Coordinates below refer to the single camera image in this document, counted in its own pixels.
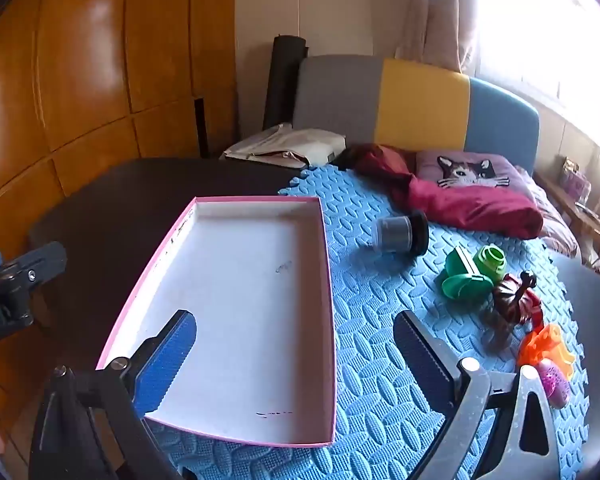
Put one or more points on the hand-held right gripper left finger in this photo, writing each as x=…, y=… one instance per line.
x=167, y=360

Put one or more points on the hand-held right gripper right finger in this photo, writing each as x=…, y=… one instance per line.
x=422, y=352

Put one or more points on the dark green toy piece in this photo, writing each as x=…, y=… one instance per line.
x=462, y=282

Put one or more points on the pink cardboard box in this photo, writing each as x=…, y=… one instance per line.
x=240, y=285

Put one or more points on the dark red toy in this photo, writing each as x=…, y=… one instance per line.
x=512, y=297

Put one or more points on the light green toy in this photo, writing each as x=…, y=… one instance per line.
x=492, y=260

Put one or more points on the small orange toy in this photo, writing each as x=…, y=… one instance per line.
x=547, y=345

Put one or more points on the magenta dotted toy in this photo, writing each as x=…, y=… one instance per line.
x=555, y=382

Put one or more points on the blue foam mat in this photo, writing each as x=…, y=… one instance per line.
x=375, y=290

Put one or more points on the dark red cloth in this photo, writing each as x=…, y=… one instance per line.
x=460, y=200

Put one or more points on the wooden wardrobe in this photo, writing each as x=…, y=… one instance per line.
x=80, y=85

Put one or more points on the purple cat print pillow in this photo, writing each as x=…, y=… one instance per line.
x=472, y=170

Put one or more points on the pink blanket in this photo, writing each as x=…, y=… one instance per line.
x=555, y=215

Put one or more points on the wooden desk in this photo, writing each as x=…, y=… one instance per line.
x=580, y=215

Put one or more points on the purple box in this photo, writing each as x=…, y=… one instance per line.
x=574, y=180

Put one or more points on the white bag with papers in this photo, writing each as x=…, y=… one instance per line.
x=290, y=147

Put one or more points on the grey yellow blue headboard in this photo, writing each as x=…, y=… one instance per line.
x=410, y=105

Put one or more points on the black rolled mat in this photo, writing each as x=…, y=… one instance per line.
x=282, y=80

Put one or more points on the window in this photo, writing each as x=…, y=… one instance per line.
x=545, y=35

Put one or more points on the pink patterned curtain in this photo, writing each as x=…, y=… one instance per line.
x=440, y=10

